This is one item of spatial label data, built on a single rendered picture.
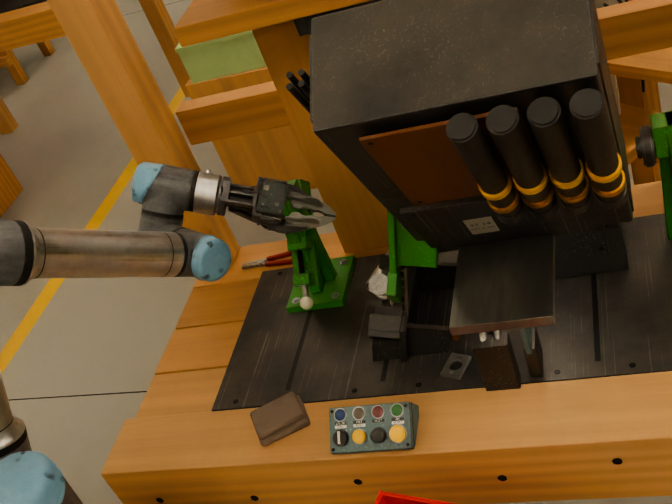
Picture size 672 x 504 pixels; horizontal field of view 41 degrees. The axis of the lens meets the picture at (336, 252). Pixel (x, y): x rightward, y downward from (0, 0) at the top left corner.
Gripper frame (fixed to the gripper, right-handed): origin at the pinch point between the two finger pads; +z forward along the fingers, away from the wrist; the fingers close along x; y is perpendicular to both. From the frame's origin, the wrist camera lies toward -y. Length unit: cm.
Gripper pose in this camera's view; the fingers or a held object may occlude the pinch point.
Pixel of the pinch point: (328, 216)
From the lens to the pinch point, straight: 166.2
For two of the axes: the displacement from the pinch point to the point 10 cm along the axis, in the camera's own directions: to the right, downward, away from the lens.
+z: 9.8, 1.7, 0.8
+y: 1.1, -1.4, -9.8
